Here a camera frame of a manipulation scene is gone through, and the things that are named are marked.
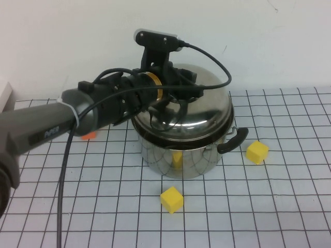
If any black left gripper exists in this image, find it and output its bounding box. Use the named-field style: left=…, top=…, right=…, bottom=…
left=159, top=60, right=205, bottom=103

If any black camera cable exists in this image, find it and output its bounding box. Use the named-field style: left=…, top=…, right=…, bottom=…
left=55, top=40, right=233, bottom=248

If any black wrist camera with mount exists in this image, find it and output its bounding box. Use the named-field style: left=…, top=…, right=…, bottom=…
left=133, top=27, right=183, bottom=72

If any yellow foam cube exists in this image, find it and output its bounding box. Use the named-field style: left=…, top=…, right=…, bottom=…
left=160, top=186, right=185, bottom=214
left=245, top=141, right=269, bottom=165

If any white black-grid tablecloth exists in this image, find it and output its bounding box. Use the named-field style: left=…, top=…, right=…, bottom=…
left=0, top=86, right=331, bottom=248

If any white zip tie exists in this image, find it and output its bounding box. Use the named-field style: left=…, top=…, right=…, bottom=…
left=55, top=97, right=81, bottom=129

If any white box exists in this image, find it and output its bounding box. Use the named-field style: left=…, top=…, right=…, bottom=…
left=0, top=82, right=16, bottom=113

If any stainless steel pot lid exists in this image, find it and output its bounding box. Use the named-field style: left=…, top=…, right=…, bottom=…
left=133, top=63, right=235, bottom=142

